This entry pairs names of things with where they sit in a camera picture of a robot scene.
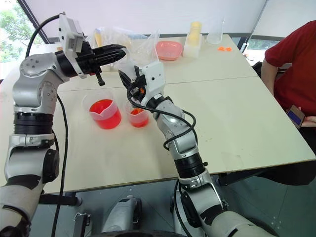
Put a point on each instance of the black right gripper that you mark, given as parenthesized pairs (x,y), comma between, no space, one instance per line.
(137,87)

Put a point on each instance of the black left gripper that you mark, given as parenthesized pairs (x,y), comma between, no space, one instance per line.
(86,60)

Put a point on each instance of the blue and brown phone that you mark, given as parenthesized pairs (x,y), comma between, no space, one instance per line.
(295,115)

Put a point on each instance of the person's bare forearm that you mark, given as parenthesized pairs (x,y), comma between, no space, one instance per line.
(267,74)

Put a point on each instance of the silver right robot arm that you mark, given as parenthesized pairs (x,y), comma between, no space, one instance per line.
(182,145)

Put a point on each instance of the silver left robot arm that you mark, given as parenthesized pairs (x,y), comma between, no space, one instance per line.
(32,81)

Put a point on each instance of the dark rounded robot base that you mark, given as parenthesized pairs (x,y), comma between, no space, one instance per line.
(128,234)

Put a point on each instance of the small cup with red liquid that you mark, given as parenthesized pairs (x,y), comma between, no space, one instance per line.
(139,119)

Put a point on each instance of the large beaker with red liquid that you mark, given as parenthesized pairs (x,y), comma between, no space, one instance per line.
(105,116)

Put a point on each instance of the person's hand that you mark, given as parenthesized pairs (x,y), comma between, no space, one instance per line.
(309,121)

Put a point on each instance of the small white container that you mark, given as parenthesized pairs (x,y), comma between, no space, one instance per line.
(112,67)

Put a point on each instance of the yellow packet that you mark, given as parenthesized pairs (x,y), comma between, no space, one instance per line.
(98,37)

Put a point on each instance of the clear plastic bag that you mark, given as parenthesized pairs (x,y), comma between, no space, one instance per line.
(140,44)

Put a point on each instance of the pink plastic bowl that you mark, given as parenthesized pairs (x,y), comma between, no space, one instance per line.
(169,50)

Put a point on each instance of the white translucent plastic container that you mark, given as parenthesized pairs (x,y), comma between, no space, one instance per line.
(192,50)

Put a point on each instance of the pale yellow plastic bottle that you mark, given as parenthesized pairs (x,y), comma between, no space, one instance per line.
(195,30)

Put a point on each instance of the small orange cap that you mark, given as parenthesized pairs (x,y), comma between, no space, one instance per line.
(228,49)
(220,49)

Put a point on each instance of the empty clear measuring beaker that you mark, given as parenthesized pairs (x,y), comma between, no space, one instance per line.
(216,34)

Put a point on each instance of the silver robot leg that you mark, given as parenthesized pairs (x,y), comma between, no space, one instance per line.
(123,214)

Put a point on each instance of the person in red shirt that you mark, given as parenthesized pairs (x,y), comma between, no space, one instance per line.
(298,66)

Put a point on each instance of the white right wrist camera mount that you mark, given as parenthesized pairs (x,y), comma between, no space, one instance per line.
(154,76)

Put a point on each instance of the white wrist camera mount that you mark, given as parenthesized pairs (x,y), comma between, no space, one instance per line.
(154,76)
(67,32)

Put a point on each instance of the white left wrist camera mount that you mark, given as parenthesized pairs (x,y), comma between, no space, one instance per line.
(67,32)

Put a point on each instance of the black window frame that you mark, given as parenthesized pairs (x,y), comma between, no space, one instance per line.
(33,14)

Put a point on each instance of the black table frame bar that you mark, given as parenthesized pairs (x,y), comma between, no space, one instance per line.
(59,198)

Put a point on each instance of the grey metal bracket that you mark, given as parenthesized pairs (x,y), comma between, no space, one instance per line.
(81,223)

